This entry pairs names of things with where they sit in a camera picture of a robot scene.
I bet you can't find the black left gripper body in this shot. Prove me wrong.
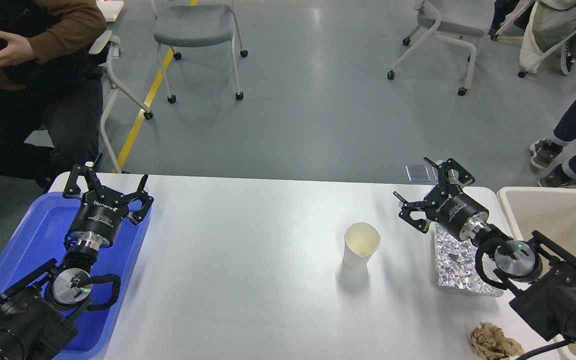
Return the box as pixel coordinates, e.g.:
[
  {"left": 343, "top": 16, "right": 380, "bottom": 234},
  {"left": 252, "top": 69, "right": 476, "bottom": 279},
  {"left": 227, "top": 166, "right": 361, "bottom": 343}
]
[{"left": 66, "top": 187, "right": 128, "bottom": 249}]

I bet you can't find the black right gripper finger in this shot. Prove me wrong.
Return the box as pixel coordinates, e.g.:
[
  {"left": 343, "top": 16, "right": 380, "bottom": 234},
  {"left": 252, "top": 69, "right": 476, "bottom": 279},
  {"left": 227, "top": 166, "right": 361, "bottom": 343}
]
[
  {"left": 423, "top": 157, "right": 476, "bottom": 195},
  {"left": 393, "top": 190, "right": 434, "bottom": 235}
]

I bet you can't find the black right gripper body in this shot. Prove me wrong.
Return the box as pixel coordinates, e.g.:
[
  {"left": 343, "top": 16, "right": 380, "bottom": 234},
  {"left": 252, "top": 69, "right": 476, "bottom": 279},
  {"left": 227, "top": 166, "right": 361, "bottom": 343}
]
[{"left": 430, "top": 185, "right": 489, "bottom": 242}]

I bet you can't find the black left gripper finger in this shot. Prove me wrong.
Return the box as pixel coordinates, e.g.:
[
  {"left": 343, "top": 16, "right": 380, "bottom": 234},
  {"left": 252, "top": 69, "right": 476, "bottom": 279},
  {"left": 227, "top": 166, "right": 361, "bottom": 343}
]
[
  {"left": 116, "top": 174, "right": 154, "bottom": 225},
  {"left": 62, "top": 163, "right": 103, "bottom": 201}
]

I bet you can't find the white paper cup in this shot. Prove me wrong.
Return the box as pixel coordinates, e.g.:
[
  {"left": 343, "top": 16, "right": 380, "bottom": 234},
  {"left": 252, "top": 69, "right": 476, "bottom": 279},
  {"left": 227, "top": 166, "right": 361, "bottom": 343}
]
[{"left": 343, "top": 222, "right": 381, "bottom": 271}]

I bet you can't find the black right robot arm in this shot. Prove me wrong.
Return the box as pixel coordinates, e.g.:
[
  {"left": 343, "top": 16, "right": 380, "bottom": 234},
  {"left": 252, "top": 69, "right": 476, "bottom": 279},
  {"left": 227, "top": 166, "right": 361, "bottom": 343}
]
[{"left": 394, "top": 158, "right": 576, "bottom": 360}]

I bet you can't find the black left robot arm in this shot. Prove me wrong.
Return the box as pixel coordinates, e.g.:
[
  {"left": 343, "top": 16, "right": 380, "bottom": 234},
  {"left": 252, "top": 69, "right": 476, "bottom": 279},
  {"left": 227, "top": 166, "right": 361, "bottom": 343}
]
[{"left": 0, "top": 165, "right": 154, "bottom": 360}]

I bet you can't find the metal floor socket left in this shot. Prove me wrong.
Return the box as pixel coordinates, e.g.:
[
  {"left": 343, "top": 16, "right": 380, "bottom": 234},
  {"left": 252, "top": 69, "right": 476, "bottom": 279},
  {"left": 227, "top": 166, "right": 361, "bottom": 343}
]
[{"left": 405, "top": 164, "right": 431, "bottom": 183}]

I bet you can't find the crumpled silver foil bag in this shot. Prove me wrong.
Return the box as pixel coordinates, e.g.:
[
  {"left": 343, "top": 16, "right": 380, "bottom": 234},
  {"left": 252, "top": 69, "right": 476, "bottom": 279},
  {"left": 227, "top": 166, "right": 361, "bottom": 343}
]
[{"left": 432, "top": 224, "right": 504, "bottom": 297}]

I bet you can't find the blue plastic tray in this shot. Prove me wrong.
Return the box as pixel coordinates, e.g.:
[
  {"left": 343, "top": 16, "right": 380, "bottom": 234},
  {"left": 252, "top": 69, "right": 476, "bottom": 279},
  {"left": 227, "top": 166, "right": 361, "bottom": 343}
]
[{"left": 0, "top": 192, "right": 151, "bottom": 360}]

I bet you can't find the seated person in brown sweater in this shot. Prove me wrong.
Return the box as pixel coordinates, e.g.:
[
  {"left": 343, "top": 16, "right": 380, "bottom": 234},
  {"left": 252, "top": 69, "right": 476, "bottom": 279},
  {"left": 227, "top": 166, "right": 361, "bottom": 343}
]
[{"left": 0, "top": 0, "right": 106, "bottom": 189}]

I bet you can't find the beige plastic bin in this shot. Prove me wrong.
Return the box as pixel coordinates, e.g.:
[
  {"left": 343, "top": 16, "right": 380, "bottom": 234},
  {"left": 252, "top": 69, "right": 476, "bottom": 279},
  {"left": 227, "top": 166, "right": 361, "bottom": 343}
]
[{"left": 497, "top": 186, "right": 576, "bottom": 256}]

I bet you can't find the crumpled brown paper ball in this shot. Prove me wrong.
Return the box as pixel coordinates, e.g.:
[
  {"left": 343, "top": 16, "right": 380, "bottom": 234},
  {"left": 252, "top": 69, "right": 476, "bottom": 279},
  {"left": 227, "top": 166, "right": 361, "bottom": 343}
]
[{"left": 470, "top": 322, "right": 525, "bottom": 360}]

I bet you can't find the white chair under person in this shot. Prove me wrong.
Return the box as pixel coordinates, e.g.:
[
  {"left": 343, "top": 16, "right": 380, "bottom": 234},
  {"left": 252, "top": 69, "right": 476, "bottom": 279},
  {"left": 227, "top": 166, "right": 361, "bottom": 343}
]
[{"left": 88, "top": 30, "right": 154, "bottom": 174}]

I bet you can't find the grey office chair right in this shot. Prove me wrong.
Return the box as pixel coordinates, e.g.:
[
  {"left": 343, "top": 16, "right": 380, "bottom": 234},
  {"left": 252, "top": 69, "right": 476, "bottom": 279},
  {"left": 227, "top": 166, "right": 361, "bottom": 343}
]
[{"left": 386, "top": 0, "right": 494, "bottom": 97}]

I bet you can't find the grey office chair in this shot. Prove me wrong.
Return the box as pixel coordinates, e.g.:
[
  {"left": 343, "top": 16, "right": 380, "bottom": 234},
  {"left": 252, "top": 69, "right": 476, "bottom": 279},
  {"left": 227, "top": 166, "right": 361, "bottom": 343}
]
[
  {"left": 386, "top": 0, "right": 494, "bottom": 97},
  {"left": 150, "top": 0, "right": 249, "bottom": 104}
]

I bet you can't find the grey office chair centre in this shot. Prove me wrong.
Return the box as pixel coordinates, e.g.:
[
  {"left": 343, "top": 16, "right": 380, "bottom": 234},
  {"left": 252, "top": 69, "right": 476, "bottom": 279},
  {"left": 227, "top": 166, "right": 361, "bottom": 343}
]
[{"left": 150, "top": 0, "right": 249, "bottom": 104}]

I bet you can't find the white chair with coat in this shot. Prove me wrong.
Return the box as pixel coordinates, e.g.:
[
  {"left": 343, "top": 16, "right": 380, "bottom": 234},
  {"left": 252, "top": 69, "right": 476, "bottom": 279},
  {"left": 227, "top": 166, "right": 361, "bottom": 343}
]
[{"left": 513, "top": 0, "right": 576, "bottom": 78}]

